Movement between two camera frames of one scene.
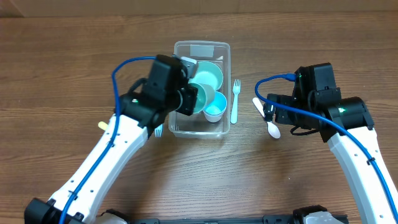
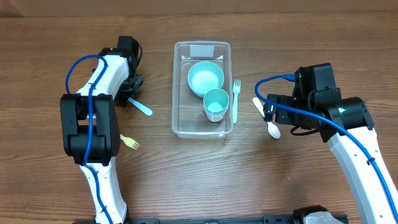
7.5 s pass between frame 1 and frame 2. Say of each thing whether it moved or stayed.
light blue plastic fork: moved
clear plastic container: stayed
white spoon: stayed
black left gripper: moved
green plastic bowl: stayed
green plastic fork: stayed
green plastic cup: moved
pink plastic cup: stayed
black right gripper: stayed
